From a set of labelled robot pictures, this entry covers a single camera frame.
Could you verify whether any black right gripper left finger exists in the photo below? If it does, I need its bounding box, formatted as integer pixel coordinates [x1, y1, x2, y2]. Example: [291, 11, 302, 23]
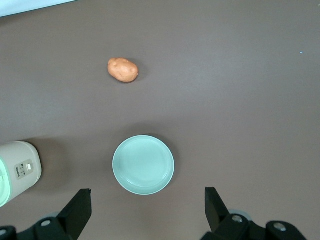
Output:
[0, 188, 92, 240]

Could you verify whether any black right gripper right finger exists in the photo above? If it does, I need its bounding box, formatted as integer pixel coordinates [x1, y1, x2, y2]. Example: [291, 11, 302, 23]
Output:
[199, 186, 309, 240]

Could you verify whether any cream rice cooker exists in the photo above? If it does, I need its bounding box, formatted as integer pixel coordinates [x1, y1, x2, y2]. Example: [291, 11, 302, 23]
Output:
[0, 141, 43, 208]

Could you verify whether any pale green round plate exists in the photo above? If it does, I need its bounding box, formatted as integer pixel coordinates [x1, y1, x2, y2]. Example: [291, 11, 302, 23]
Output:
[112, 135, 176, 196]

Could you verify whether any brown table cover sheet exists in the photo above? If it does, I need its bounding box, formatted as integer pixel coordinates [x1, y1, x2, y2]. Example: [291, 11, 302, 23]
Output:
[0, 0, 320, 240]

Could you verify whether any orange-brown potato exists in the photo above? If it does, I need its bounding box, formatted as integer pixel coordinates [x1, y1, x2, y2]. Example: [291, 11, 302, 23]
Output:
[107, 57, 139, 84]

